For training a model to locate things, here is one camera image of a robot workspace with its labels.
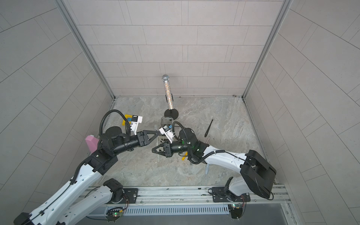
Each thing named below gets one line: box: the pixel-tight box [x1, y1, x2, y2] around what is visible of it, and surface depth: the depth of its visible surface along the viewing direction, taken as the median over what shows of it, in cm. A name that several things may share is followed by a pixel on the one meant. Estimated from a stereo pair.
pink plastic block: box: [85, 135, 100, 154], surface depth 74 cm
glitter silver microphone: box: [161, 74, 174, 110], surface depth 90 cm
